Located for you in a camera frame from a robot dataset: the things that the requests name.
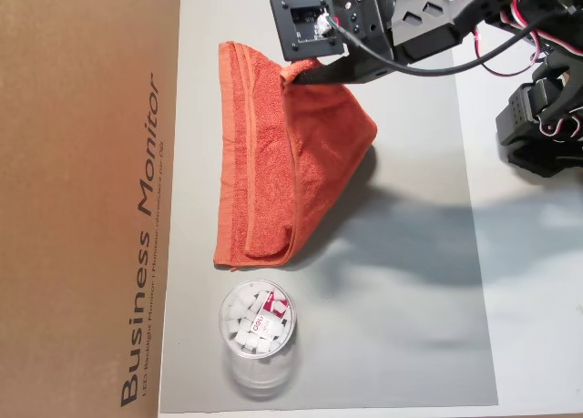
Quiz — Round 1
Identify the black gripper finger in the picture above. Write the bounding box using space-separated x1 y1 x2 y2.
290 55 396 87

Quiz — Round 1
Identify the grey table mat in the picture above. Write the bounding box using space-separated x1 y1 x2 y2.
158 0 500 413

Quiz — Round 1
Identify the clear plastic jar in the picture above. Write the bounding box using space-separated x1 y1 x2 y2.
217 278 302 402

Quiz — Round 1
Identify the red white packet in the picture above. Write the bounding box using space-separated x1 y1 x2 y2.
251 290 292 340

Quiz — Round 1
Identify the brown cardboard monitor box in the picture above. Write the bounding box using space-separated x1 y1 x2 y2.
0 0 184 418

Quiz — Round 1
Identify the red white black servo wire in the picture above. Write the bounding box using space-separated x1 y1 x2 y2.
472 7 550 78

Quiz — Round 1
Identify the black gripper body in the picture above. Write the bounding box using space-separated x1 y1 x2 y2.
331 0 398 63

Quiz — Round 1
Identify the orange terry towel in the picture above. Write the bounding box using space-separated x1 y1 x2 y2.
212 40 379 272

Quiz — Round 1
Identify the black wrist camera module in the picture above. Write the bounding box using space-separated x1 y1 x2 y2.
270 0 350 65

